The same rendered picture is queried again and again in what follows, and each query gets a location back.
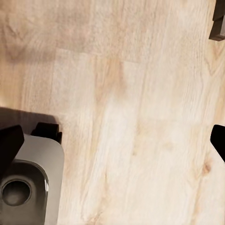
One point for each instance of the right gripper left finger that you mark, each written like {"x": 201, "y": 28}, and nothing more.
{"x": 11, "y": 140}

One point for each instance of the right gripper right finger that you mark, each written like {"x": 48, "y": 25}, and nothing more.
{"x": 217, "y": 139}

